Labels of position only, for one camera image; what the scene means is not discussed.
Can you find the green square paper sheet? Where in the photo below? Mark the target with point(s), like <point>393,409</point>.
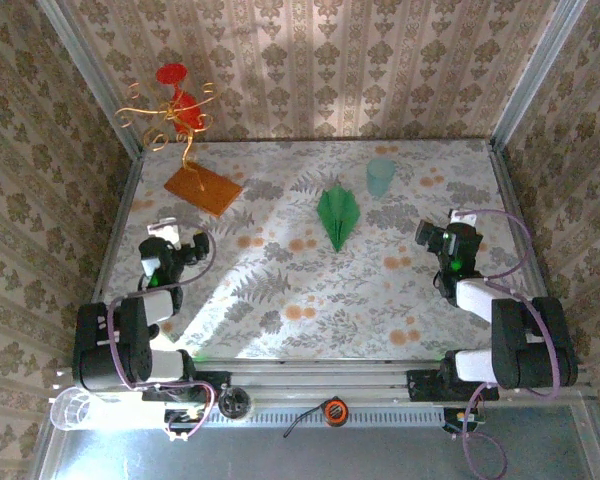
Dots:
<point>337,215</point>

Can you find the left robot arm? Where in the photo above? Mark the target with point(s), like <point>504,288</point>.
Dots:
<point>100,345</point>

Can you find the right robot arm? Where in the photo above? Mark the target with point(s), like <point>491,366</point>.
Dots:
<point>530,345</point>

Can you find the teal translucent cup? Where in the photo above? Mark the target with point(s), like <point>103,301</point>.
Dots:
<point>380,177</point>

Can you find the floral table cover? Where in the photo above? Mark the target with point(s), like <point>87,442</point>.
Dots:
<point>330,325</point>

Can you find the small circuit board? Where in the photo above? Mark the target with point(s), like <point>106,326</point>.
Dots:
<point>452,422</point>
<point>182,415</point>

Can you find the black round knob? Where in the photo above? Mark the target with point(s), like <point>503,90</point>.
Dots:
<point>234,402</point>

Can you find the red wine glass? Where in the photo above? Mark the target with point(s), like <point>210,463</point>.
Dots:
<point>171,74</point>

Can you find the clear plastic cup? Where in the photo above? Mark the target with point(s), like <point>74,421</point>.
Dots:
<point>70,407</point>

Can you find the orange black tape measure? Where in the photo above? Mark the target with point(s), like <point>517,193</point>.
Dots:
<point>336,411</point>

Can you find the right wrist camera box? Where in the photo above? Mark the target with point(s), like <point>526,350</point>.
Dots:
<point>467,222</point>

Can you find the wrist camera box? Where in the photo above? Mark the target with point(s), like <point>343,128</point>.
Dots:
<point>164,231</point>
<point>467,222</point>

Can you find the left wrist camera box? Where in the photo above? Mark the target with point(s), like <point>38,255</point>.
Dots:
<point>164,231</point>

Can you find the metal table side rail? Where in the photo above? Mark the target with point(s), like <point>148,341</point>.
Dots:
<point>114,240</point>
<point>513,200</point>

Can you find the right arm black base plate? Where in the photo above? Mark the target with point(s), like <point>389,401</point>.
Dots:
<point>422,387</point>

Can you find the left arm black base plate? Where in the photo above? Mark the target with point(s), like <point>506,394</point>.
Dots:
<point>150,395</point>

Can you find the aluminium frame rail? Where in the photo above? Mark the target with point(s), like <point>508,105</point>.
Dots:
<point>320,380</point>

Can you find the metal corner post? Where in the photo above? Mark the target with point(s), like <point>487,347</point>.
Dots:
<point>92,75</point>
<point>536,75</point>

